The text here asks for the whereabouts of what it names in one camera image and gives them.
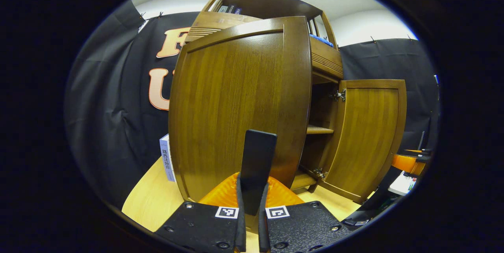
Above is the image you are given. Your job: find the black door handle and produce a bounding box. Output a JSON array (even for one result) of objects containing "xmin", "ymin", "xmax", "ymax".
[{"xmin": 239, "ymin": 129, "xmax": 278, "ymax": 216}]

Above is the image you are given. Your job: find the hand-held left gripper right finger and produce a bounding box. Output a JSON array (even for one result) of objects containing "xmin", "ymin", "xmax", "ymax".
[{"xmin": 258, "ymin": 176, "xmax": 353, "ymax": 253}]

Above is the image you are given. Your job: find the white flat object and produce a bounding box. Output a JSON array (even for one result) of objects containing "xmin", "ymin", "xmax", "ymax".
[{"xmin": 388, "ymin": 171, "xmax": 418, "ymax": 197}]

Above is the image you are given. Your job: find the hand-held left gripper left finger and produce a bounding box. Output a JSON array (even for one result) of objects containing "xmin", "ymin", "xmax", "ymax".
[{"xmin": 154, "ymin": 172, "xmax": 248, "ymax": 253}]

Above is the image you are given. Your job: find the black backdrop cloth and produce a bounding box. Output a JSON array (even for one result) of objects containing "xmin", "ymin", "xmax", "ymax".
[{"xmin": 64, "ymin": 0, "xmax": 439, "ymax": 210}]

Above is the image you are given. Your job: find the blue folded cloth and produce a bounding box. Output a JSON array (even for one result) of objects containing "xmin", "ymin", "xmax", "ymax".
[{"xmin": 309, "ymin": 33, "xmax": 334, "ymax": 48}]

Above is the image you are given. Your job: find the white boxed book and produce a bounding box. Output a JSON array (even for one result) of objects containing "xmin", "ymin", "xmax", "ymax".
[{"xmin": 159, "ymin": 134, "xmax": 176, "ymax": 182}]

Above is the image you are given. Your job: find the wooden double-door shoe cabinet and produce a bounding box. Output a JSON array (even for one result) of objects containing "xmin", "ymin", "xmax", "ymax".
[{"xmin": 185, "ymin": 0, "xmax": 345, "ymax": 194}]

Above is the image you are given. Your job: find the wooden cabinet door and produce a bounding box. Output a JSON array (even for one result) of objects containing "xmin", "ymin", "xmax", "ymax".
[
  {"xmin": 169, "ymin": 16, "xmax": 313, "ymax": 203},
  {"xmin": 320, "ymin": 79, "xmax": 407, "ymax": 204}
]

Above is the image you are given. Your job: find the wooden inner cabinet shelf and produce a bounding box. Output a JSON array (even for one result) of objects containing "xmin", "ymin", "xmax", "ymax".
[{"xmin": 306, "ymin": 125, "xmax": 334, "ymax": 135}]

